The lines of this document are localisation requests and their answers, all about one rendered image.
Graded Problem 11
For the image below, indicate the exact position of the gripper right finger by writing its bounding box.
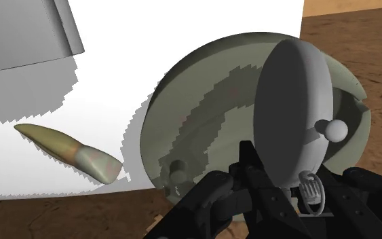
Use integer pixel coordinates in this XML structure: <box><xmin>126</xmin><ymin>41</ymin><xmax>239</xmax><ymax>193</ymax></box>
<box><xmin>318</xmin><ymin>164</ymin><xmax>382</xmax><ymax>239</ymax></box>

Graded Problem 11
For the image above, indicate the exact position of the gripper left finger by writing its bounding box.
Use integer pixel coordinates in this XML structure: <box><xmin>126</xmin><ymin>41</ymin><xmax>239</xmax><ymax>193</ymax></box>
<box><xmin>143</xmin><ymin>140</ymin><xmax>311</xmax><ymax>239</ymax></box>

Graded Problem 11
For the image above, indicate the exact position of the olive green round plate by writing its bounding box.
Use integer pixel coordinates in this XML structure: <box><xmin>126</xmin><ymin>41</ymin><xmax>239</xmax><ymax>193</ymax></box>
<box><xmin>139</xmin><ymin>31</ymin><xmax>372</xmax><ymax>205</ymax></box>

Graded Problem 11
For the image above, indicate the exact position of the grey rounded lid with knob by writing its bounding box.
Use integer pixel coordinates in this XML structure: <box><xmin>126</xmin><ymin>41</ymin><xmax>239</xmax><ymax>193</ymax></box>
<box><xmin>252</xmin><ymin>38</ymin><xmax>349</xmax><ymax>216</ymax></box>

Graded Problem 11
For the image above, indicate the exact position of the tan and green tapered object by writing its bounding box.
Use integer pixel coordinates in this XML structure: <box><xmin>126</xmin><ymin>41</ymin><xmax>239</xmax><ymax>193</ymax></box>
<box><xmin>13</xmin><ymin>123</ymin><xmax>123</xmax><ymax>185</ymax></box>

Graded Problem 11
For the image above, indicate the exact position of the grey robot stand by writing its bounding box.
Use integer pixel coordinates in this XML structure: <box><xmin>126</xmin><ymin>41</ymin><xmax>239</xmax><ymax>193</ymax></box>
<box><xmin>0</xmin><ymin>0</ymin><xmax>85</xmax><ymax>75</ymax></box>

